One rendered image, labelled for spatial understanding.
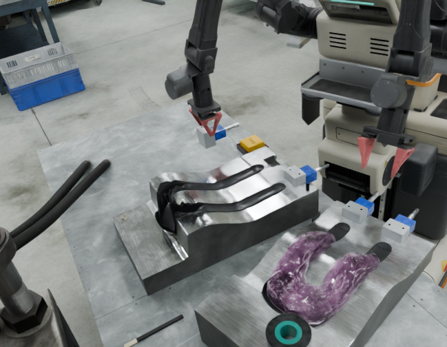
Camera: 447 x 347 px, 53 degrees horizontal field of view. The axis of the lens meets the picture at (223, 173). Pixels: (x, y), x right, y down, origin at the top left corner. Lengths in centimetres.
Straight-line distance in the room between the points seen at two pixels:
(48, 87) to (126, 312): 333
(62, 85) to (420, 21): 360
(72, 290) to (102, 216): 102
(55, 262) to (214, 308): 170
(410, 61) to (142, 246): 75
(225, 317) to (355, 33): 83
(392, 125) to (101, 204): 87
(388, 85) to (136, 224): 70
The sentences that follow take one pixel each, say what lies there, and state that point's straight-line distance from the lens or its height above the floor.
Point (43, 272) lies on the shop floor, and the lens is 252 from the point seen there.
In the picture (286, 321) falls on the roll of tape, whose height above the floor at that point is 94.
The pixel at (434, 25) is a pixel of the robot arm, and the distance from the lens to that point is 115.
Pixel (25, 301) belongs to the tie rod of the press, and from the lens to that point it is 115.
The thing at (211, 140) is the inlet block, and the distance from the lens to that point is 136.
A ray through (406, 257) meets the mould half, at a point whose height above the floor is 86.
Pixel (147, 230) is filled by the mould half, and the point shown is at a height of 86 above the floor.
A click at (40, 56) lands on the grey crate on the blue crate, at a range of 456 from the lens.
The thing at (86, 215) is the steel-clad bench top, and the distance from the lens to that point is 141.
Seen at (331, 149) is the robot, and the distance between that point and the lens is 151.
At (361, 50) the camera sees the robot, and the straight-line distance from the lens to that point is 135.
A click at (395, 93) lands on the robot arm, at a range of 98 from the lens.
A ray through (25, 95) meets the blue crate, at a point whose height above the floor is 13.
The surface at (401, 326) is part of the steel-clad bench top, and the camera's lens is 104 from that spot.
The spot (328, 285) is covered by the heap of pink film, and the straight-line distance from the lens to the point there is 96.
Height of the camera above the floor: 164
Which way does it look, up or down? 36 degrees down
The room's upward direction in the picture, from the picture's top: 8 degrees counter-clockwise
